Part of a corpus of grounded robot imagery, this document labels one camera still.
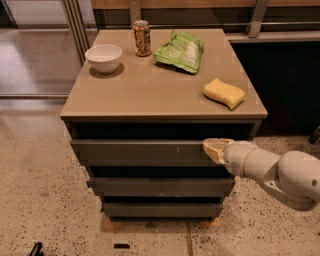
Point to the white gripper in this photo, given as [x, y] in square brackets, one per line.
[235, 158]

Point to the grey top drawer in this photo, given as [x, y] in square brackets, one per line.
[141, 153]

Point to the grey drawer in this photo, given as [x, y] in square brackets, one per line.
[162, 210]
[161, 187]
[141, 153]

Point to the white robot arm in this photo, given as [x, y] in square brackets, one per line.
[292, 178]

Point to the grey drawer cabinet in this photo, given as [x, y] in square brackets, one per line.
[144, 100]

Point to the grey bottom drawer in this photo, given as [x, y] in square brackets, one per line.
[162, 210]

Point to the grey middle drawer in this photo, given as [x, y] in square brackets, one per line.
[161, 187]

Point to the yellow sponge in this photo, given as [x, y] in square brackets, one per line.
[224, 93]

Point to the green chip bag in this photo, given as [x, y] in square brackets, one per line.
[183, 51]

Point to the patterned drink can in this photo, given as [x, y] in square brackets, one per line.
[142, 38]

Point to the white ceramic bowl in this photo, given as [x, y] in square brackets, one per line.
[104, 58]

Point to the black object bottom left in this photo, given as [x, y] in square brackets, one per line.
[36, 250]

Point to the metal railing frame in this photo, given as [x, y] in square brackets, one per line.
[288, 22]

